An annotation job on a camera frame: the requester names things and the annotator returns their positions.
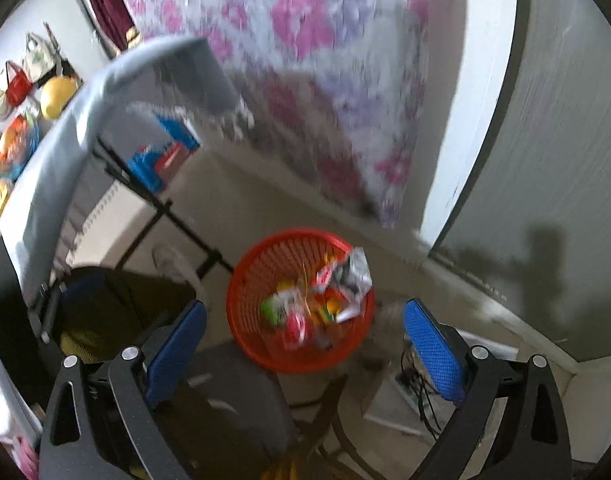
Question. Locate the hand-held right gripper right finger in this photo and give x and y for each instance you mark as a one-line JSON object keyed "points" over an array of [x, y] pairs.
{"points": [[433, 355]]}

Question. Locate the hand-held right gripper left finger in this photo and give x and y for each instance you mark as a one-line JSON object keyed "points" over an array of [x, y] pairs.
{"points": [[178, 347]]}

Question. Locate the red plastic basket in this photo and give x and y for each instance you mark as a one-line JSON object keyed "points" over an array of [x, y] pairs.
{"points": [[250, 280]]}

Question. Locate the silver foil wrapper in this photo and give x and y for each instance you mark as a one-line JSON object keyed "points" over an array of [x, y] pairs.
{"points": [[353, 280]]}

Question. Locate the orange snack packet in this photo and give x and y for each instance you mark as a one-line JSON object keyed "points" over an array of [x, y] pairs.
{"points": [[329, 306]]}

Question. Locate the red snack packet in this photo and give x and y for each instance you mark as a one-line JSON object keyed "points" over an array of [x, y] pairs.
{"points": [[296, 331]]}

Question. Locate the grey chair seat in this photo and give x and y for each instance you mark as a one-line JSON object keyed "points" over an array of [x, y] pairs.
{"points": [[235, 400]]}

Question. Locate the blue and red carton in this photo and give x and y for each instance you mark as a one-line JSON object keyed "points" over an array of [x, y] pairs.
{"points": [[160, 160]]}

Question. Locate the blue glass fruit bowl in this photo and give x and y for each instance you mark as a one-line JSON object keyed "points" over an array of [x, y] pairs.
{"points": [[27, 147]]}

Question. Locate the grey door panel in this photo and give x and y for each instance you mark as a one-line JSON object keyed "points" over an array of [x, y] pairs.
{"points": [[560, 135]]}

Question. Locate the red yellow apple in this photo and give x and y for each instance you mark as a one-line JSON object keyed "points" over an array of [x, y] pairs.
{"points": [[11, 141]]}

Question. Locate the yellow pomelo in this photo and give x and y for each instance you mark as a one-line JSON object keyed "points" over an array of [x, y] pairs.
{"points": [[59, 97]]}

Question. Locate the beige hanging bag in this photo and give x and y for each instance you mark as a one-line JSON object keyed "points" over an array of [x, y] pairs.
{"points": [[1, 102]]}

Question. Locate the red handbag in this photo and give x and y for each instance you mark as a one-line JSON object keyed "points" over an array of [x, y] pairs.
{"points": [[17, 85]]}

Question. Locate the floral plastic sheet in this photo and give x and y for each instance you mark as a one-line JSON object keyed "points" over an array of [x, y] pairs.
{"points": [[310, 60]]}

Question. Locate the white printed tote bag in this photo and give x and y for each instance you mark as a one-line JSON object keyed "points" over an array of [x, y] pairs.
{"points": [[40, 60]]}

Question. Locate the black folding table frame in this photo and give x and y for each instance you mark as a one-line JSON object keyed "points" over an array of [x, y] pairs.
{"points": [[185, 232]]}

